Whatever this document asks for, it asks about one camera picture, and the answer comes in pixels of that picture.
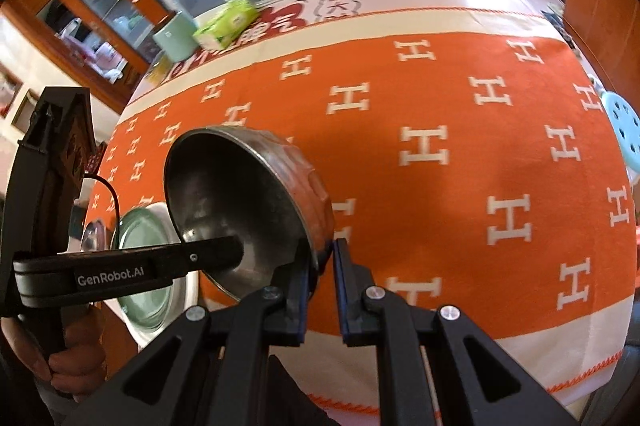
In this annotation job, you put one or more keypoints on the small steel bowl brown outside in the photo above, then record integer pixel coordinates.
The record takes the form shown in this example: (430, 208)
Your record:
(232, 181)

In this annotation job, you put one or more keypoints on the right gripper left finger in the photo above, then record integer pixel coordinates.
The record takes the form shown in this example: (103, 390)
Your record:
(286, 322)

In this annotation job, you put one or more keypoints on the yellow foil bowl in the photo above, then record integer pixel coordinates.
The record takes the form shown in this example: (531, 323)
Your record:
(159, 70)

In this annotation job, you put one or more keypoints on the wide steel bowl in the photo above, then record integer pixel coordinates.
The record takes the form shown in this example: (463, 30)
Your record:
(96, 237)

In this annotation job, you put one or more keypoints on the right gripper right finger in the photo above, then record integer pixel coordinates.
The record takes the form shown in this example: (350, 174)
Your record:
(361, 317)

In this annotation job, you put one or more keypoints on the blue plastic stool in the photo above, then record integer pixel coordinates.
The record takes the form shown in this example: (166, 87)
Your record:
(625, 123)

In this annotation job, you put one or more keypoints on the orange H pattern blanket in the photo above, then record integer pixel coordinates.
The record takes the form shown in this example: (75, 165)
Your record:
(464, 167)

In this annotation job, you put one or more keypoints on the green tissue pack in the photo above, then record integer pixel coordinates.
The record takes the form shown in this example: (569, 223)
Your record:
(226, 26)

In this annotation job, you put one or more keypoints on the mint green canister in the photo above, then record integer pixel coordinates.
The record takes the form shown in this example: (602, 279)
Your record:
(174, 36)

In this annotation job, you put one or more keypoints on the wooden cabinet wall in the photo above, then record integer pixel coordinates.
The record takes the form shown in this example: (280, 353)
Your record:
(607, 32)

